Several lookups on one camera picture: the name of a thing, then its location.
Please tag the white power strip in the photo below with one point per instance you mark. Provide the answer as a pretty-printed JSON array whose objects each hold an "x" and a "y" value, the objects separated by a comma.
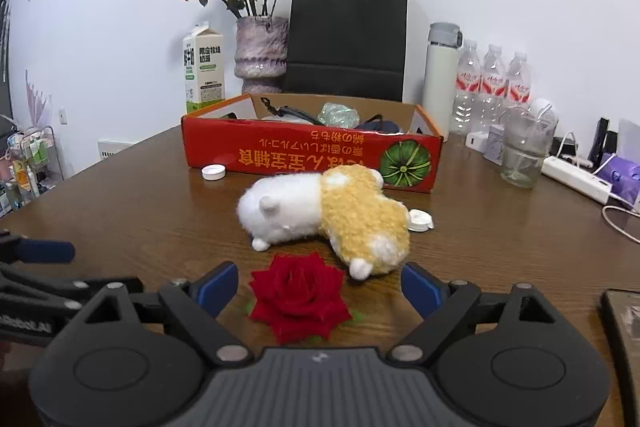
[{"x": 580, "y": 179}]

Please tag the red artificial rose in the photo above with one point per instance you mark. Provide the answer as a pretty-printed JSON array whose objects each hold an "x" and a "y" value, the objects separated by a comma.
[{"x": 295, "y": 292}]

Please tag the black upright device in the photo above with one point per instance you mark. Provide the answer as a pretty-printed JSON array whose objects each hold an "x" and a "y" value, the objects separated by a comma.
[{"x": 598, "y": 139}]

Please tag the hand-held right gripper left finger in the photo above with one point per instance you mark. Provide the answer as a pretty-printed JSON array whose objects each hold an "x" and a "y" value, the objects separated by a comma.
[{"x": 220, "y": 287}]

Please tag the dark blue item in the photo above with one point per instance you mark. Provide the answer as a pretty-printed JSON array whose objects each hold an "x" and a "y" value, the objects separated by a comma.
[{"x": 380, "y": 127}]

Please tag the purple dried reeds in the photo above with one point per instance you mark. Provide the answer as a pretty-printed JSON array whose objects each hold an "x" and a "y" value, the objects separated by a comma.
[{"x": 39, "y": 102}]

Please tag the white and yellow plush toy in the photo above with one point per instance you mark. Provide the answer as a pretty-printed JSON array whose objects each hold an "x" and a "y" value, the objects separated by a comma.
[{"x": 300, "y": 207}]

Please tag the white round device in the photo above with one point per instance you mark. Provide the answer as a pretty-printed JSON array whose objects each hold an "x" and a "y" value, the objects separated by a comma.
[{"x": 546, "y": 109}]

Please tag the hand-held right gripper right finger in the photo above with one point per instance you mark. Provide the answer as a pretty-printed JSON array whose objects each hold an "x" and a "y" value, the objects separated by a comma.
[{"x": 419, "y": 289}]

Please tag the white bottle cap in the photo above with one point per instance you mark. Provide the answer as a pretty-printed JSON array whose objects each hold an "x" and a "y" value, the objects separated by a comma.
[
  {"x": 214, "y": 172},
  {"x": 420, "y": 221}
]

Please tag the clear glass cup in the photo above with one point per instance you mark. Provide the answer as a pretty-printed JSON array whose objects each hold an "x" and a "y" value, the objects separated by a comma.
[{"x": 525, "y": 157}]

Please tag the white wall socket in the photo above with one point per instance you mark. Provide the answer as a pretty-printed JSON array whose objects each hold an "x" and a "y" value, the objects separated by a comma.
[{"x": 63, "y": 116}]

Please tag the black paper bag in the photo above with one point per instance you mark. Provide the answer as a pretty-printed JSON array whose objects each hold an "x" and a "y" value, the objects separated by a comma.
[{"x": 350, "y": 37}]

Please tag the orange cardboard box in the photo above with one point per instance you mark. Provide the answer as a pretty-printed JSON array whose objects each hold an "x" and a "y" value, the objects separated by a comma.
[{"x": 300, "y": 157}]

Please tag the white charger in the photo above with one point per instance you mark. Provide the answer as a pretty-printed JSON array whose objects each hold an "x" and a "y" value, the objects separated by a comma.
[{"x": 477, "y": 142}]

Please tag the lavender box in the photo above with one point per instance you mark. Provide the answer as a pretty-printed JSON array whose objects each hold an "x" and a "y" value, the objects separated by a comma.
[{"x": 492, "y": 147}]

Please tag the purple package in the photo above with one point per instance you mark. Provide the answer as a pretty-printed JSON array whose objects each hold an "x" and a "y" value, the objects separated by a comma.
[{"x": 622, "y": 179}]

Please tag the white thermos bottle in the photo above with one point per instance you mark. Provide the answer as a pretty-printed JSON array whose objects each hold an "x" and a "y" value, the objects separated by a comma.
[{"x": 440, "y": 82}]

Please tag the clear water bottle red label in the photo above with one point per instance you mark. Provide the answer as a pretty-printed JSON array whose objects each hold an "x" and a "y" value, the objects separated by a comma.
[
  {"x": 493, "y": 84},
  {"x": 518, "y": 82},
  {"x": 466, "y": 92}
]

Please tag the green wrapped ball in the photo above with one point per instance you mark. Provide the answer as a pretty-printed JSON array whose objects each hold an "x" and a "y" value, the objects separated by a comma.
[{"x": 340, "y": 116}]

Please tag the purple mottled vase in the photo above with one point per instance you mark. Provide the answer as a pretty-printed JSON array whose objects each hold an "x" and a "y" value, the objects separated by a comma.
[{"x": 262, "y": 52}]

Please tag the wooden desktop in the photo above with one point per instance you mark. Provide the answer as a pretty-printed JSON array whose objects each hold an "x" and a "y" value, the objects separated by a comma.
[{"x": 500, "y": 257}]

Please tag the white and green milk carton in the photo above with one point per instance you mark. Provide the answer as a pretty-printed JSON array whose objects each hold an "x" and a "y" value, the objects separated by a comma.
[{"x": 204, "y": 72}]

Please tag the white printed board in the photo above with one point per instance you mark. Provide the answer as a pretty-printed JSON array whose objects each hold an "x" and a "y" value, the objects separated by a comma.
[{"x": 114, "y": 149}]

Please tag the dark panel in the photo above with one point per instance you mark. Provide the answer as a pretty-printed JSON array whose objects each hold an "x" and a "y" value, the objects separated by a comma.
[{"x": 4, "y": 32}]

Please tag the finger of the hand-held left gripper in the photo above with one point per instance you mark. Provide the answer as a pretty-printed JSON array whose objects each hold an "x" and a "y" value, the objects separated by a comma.
[
  {"x": 47, "y": 252},
  {"x": 105, "y": 284}
]

